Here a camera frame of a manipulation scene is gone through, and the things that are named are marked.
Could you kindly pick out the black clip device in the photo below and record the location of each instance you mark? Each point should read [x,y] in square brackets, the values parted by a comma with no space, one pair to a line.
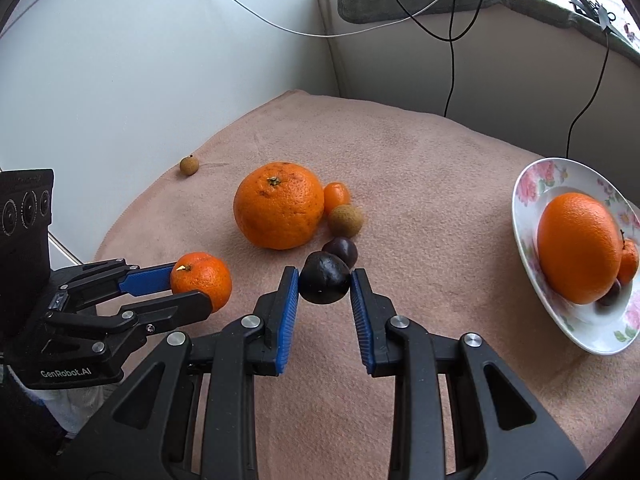
[598,13]

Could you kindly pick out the spotted large orange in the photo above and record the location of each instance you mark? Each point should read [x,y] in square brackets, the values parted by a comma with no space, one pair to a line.
[279,206]

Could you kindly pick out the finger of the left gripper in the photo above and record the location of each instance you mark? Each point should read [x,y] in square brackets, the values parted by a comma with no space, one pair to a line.
[139,282]
[163,313]

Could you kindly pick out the small longan with stem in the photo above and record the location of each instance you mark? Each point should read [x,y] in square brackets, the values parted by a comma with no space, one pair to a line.
[189,165]

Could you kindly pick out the small kumquat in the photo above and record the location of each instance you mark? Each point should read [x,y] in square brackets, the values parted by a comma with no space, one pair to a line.
[335,194]

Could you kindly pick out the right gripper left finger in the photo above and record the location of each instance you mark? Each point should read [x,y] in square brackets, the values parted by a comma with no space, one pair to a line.
[187,411]

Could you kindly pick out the black camera box left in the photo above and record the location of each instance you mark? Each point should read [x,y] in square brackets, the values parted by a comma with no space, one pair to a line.
[26,197]

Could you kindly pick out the smooth large orange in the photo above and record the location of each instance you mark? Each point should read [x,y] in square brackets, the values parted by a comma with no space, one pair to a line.
[579,247]

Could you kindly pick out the mandarin orange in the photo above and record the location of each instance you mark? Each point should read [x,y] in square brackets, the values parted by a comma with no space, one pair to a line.
[629,263]
[204,273]

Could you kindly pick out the dark red plum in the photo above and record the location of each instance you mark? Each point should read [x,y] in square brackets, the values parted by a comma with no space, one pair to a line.
[612,295]

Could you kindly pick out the grey-green sill cloth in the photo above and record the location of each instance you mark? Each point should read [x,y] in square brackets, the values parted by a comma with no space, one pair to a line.
[362,12]

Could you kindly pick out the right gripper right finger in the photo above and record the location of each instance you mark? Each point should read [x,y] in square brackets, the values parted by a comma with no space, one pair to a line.
[459,411]

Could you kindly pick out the floral white plate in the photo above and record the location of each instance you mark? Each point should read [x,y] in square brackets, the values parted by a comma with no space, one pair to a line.
[600,330]

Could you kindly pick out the brown longan large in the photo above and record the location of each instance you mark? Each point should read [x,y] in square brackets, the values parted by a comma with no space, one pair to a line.
[345,220]

